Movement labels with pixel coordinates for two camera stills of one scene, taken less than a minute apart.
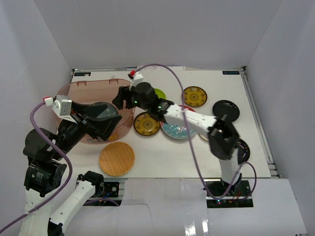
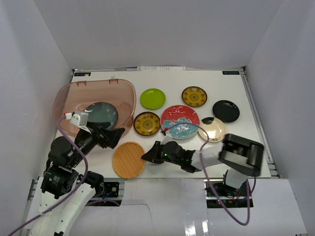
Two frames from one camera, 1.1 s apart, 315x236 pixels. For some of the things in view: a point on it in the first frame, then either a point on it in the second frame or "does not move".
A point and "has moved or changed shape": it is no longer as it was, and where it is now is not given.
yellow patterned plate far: [195, 96] does not move
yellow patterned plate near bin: [144, 125] does not move
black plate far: [227, 107] does not move
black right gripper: [123, 93] -> [152, 155]
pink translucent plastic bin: [102, 90] does not move
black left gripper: [86, 122] -> [101, 134]
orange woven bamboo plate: [116, 159] has moved or changed shape
